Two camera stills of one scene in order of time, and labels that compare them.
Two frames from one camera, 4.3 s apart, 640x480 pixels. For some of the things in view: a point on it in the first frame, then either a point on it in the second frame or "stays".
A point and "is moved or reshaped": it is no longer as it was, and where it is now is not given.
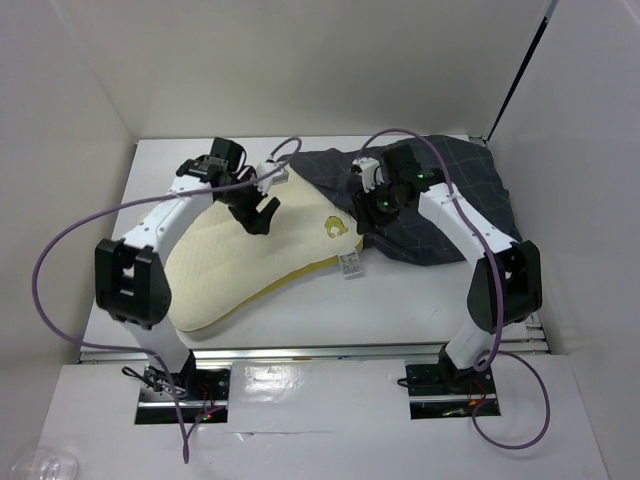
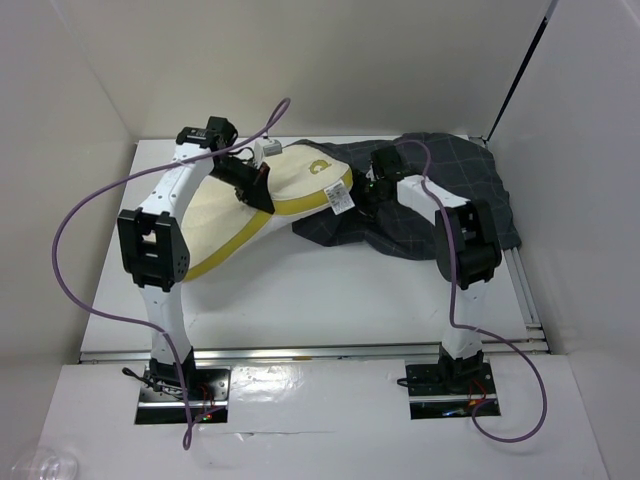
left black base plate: (197, 387) stays
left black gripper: (259, 223) → (259, 196)
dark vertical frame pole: (551, 7) stays
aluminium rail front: (188, 356) stays
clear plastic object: (45, 464) stays
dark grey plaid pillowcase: (413, 235) is moved or reshaped
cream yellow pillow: (219, 268) is moved or reshaped
